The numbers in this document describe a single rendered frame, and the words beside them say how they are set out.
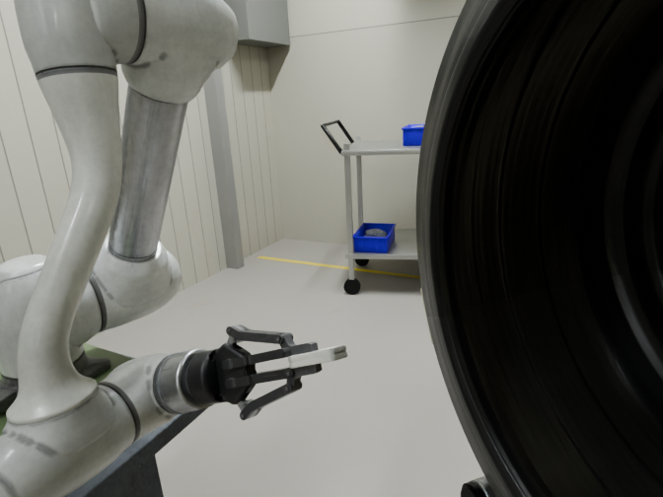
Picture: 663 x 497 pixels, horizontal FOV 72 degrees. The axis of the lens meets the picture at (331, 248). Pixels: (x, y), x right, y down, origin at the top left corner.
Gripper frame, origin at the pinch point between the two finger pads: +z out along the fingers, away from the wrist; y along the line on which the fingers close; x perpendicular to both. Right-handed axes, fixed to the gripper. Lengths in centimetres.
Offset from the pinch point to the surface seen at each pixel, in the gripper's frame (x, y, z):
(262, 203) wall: -274, -133, -216
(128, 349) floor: -115, -18, -206
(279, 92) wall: -269, -223, -171
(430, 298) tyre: 4.1, -3.7, 17.5
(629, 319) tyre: -17.1, 3.3, 33.2
